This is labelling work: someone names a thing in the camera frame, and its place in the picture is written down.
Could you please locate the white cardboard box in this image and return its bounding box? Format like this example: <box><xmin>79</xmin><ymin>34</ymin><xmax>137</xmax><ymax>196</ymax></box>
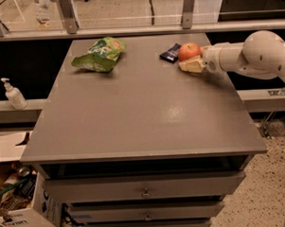
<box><xmin>0</xmin><ymin>174</ymin><xmax>62</xmax><ymax>227</ymax></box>

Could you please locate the top grey drawer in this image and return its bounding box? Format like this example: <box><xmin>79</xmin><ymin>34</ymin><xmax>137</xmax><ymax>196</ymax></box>
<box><xmin>45</xmin><ymin>170</ymin><xmax>246</xmax><ymax>203</ymax></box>

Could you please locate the grey metal railing ledge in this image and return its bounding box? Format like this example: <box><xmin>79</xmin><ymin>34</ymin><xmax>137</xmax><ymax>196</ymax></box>
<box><xmin>0</xmin><ymin>0</ymin><xmax>285</xmax><ymax>41</ymax></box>

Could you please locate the middle grey drawer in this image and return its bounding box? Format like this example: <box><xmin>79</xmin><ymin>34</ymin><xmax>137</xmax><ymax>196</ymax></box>
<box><xmin>68</xmin><ymin>201</ymin><xmax>224</xmax><ymax>223</ymax></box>

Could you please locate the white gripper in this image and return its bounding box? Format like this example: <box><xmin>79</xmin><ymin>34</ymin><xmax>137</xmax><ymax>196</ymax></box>
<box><xmin>178</xmin><ymin>43</ymin><xmax>227</xmax><ymax>74</ymax></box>

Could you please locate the red apple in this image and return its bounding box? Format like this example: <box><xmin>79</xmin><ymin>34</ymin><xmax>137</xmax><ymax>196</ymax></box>
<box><xmin>178</xmin><ymin>43</ymin><xmax>202</xmax><ymax>61</ymax></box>

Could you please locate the black floor cable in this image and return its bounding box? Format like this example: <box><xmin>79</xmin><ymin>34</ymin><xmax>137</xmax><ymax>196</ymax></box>
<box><xmin>116</xmin><ymin>0</ymin><xmax>155</xmax><ymax>27</ymax></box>

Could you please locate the dark blue rxbar wrapper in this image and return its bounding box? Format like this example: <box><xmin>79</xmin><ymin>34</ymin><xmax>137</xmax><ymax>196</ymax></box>
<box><xmin>159</xmin><ymin>43</ymin><xmax>181</xmax><ymax>63</ymax></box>

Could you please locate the white pump dispenser bottle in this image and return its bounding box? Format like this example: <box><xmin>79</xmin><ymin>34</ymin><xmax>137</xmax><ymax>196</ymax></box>
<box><xmin>1</xmin><ymin>78</ymin><xmax>28</xmax><ymax>110</ymax></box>

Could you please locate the grey drawer cabinet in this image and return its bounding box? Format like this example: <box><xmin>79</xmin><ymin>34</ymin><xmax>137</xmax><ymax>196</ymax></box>
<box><xmin>22</xmin><ymin>33</ymin><xmax>265</xmax><ymax>227</ymax></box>

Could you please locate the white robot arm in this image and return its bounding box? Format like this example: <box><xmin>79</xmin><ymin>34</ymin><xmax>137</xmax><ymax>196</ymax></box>
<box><xmin>179</xmin><ymin>30</ymin><xmax>285</xmax><ymax>227</ymax></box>

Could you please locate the green chip bag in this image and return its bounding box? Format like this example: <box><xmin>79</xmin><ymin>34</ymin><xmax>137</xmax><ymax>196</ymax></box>
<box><xmin>71</xmin><ymin>36</ymin><xmax>126</xmax><ymax>73</ymax></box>

